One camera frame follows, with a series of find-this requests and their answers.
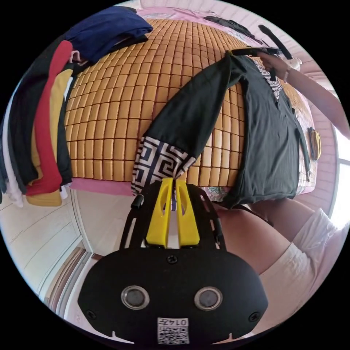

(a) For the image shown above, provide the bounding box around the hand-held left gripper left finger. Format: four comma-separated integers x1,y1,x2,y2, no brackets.
145,177,175,249

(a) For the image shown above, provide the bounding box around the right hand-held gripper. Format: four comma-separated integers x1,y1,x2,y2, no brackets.
227,46,280,57

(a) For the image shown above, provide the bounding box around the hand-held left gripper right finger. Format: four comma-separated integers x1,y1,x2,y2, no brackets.
175,180,200,247

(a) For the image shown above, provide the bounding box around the black long-sleeved shirt with patterned cuffs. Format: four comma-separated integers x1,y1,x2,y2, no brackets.
131,51,313,210

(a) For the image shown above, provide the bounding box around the person's right forearm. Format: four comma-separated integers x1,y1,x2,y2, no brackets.
284,65,350,139

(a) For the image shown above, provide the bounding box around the person's right hand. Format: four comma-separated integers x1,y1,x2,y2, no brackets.
258,53,291,82

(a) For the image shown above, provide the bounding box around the black garment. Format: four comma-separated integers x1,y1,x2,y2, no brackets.
204,15,264,45

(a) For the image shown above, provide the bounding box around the bed with woven mat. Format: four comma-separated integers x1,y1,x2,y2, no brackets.
62,5,330,203

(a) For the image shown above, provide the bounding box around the person's body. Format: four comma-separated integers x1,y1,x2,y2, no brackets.
215,191,350,338

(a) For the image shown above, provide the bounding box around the stack of navy folded clothes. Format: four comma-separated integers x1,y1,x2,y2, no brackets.
64,5,154,64

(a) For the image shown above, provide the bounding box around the small yellow black bag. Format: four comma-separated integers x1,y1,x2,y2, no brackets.
307,127,322,161

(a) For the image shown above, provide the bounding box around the pile of clothes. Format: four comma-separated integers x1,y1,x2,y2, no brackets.
0,38,82,209

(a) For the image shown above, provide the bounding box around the window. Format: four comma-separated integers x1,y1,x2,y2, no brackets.
331,128,350,228

